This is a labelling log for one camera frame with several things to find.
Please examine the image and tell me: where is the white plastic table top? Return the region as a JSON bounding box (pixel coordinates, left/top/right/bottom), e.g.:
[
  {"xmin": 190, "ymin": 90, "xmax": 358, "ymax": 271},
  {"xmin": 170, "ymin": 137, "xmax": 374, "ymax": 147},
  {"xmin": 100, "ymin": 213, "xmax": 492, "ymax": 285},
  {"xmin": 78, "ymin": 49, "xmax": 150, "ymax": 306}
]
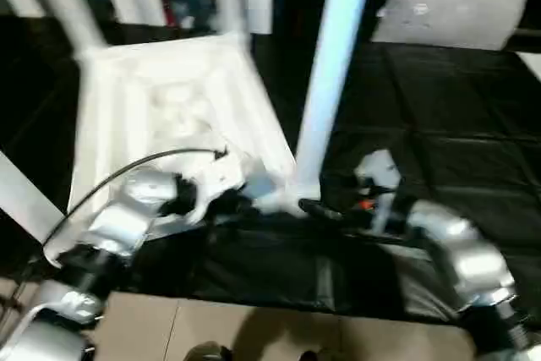
[{"xmin": 41, "ymin": 30, "xmax": 323, "ymax": 268}]

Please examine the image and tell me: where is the grey cushion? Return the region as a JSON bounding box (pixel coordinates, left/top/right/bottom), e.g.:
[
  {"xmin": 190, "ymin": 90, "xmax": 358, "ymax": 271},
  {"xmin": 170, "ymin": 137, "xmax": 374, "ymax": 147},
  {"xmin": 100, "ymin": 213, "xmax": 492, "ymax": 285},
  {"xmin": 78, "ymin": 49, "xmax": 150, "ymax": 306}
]
[{"xmin": 373, "ymin": 0, "xmax": 533, "ymax": 52}]

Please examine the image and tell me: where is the white flat board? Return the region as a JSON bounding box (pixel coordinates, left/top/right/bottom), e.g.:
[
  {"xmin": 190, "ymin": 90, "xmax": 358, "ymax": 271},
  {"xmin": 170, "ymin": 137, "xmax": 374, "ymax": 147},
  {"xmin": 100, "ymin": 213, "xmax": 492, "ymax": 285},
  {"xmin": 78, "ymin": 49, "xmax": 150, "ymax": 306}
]
[{"xmin": 521, "ymin": 50, "xmax": 541, "ymax": 79}]

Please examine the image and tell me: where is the black metal frame bar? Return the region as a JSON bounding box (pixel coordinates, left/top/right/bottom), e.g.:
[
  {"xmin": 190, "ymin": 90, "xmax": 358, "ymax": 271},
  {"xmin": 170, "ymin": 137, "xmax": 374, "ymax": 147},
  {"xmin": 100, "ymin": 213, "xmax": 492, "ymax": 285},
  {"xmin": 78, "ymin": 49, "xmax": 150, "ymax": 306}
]
[{"xmin": 0, "ymin": 279, "xmax": 27, "ymax": 316}]

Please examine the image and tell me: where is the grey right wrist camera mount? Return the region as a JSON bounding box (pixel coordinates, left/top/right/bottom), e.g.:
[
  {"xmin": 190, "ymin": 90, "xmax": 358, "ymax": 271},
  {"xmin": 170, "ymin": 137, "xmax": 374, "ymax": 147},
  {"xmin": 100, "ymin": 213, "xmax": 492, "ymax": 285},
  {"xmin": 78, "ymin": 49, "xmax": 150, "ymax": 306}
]
[{"xmin": 352, "ymin": 147, "xmax": 403, "ymax": 236}]

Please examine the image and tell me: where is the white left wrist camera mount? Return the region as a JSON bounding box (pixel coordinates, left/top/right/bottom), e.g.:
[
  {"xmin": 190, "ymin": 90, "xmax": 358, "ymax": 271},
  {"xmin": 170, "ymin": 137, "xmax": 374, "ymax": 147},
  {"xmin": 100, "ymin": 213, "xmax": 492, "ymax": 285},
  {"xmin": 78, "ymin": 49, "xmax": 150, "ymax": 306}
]
[{"xmin": 191, "ymin": 152, "xmax": 249, "ymax": 223}]

